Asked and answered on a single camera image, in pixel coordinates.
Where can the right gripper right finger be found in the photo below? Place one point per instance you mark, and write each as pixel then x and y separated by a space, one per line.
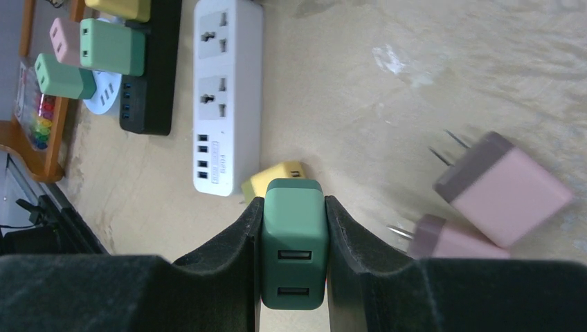
pixel 374 287

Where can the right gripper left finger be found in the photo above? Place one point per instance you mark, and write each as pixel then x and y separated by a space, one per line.
pixel 216 287

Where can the pink charger plug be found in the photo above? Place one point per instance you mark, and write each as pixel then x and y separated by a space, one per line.
pixel 500 189
pixel 436 237

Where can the green charger plug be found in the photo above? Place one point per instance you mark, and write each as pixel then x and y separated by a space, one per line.
pixel 294 245

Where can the yellow charger plug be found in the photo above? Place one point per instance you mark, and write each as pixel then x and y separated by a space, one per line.
pixel 257 184

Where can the colourful marker pack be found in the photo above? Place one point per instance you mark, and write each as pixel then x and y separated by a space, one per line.
pixel 33 109

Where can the white power strip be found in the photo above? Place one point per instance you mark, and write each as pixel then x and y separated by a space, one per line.
pixel 227 106

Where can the green plug on long strip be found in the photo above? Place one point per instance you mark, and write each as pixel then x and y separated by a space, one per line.
pixel 112 47

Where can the green plug on round hub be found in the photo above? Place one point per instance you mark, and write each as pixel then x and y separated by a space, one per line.
pixel 62 80

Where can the orange wooden shelf rack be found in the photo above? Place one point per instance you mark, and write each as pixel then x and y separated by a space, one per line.
pixel 42 166

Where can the round blue power hub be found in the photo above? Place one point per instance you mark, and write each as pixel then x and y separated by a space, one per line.
pixel 105 97

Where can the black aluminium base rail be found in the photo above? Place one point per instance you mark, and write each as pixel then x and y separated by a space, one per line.
pixel 37 218

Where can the long black power strip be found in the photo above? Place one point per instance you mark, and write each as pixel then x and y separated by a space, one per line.
pixel 146 103

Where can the yellow plug on long strip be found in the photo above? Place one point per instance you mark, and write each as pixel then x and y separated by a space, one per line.
pixel 135 10

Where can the pink plug on round hub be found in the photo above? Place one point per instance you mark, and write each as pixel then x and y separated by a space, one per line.
pixel 65 40

